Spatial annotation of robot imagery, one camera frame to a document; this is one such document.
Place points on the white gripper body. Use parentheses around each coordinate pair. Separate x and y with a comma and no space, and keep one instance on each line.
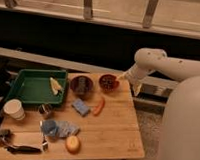
(134,75)

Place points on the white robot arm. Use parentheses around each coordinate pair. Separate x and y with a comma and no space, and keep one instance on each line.
(180,131)

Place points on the small metal cup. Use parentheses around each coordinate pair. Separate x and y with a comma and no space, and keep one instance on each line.
(45,110)

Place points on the white paper cup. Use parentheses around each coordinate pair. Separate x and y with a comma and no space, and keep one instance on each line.
(14,109)

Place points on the red bowl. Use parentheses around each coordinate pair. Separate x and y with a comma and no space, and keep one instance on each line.
(108,83)

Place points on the orange carrot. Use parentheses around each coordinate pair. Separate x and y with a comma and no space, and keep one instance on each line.
(97,110)

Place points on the purple bowl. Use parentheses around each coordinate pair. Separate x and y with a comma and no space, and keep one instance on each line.
(88,85)

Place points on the yellow banana piece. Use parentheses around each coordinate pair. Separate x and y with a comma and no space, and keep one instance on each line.
(56,88)

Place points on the yellow round fruit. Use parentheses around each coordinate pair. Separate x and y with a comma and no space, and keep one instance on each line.
(73,144)

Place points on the blue cloth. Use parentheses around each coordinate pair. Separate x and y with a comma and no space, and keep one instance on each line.
(61,129)

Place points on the green plastic tray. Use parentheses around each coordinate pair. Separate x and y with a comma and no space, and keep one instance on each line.
(33,87)

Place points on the black handled tool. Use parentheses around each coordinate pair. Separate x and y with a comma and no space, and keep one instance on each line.
(15,149)

